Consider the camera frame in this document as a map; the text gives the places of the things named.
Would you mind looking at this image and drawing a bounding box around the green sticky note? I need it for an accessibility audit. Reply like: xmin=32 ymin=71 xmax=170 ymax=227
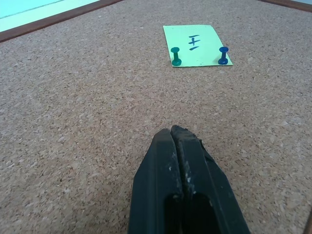
xmin=162 ymin=24 xmax=234 ymax=68

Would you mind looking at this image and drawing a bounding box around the blue pushpin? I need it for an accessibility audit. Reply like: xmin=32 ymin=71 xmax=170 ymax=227
xmin=217 ymin=46 xmax=230 ymax=66

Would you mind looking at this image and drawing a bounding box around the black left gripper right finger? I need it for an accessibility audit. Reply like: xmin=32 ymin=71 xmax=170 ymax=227
xmin=170 ymin=124 xmax=252 ymax=234

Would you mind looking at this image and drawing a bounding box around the green pushpin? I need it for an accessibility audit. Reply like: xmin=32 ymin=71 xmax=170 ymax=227
xmin=170 ymin=47 xmax=183 ymax=67

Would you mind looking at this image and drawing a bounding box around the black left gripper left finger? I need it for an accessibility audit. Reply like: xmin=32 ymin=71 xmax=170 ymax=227
xmin=127 ymin=128 xmax=184 ymax=234

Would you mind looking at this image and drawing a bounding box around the cork board with wooden frame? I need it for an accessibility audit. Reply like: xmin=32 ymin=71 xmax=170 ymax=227
xmin=0 ymin=0 xmax=312 ymax=234

